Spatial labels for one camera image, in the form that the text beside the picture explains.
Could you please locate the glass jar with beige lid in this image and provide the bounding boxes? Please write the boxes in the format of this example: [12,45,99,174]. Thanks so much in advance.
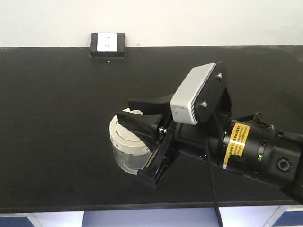
[109,115,152,175]

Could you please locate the black and white wall socket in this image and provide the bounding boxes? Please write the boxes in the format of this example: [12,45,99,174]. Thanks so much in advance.
[89,33,126,59]

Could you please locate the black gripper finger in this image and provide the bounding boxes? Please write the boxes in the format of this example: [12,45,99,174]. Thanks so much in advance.
[127,94,173,115]
[116,112,163,152]

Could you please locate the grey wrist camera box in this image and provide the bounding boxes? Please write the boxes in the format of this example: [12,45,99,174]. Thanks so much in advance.
[170,63,216,125]

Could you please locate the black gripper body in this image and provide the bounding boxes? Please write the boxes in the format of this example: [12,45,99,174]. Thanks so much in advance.
[138,104,232,189]

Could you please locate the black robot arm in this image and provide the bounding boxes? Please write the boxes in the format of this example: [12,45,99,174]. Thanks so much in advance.
[116,94,303,202]

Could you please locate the blue lab cabinets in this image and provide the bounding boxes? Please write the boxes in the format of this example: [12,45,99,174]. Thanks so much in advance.
[0,205,303,227]

